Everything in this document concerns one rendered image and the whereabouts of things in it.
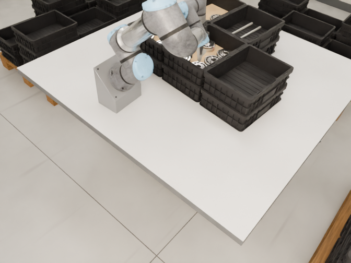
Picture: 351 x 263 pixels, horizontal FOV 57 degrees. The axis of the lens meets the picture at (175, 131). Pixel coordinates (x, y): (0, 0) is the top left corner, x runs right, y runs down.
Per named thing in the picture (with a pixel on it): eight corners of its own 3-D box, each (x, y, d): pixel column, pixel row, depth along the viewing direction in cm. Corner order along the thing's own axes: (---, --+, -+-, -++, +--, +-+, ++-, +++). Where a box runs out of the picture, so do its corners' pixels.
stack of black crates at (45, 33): (46, 90, 265) (32, 42, 232) (25, 74, 277) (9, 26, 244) (86, 70, 287) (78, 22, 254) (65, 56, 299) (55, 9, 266)
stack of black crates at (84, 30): (85, 69, 287) (80, 34, 262) (65, 55, 299) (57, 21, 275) (119, 51, 309) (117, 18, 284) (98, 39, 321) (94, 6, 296)
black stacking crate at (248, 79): (245, 119, 159) (250, 102, 150) (199, 90, 172) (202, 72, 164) (288, 85, 179) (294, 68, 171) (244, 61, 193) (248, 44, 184)
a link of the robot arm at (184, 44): (200, 56, 114) (214, 37, 158) (185, 27, 111) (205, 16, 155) (172, 71, 118) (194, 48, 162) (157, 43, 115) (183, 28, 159)
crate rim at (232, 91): (249, 105, 152) (250, 100, 150) (201, 75, 165) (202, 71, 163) (293, 71, 172) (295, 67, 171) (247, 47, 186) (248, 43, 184)
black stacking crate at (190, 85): (197, 105, 180) (199, 88, 171) (160, 79, 194) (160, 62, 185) (240, 76, 201) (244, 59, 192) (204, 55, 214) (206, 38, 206)
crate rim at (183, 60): (201, 75, 165) (202, 71, 163) (161, 49, 179) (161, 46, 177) (247, 47, 186) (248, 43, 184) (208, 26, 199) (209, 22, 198)
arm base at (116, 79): (119, 97, 168) (129, 93, 160) (102, 72, 163) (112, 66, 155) (138, 82, 176) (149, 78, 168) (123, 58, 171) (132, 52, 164)
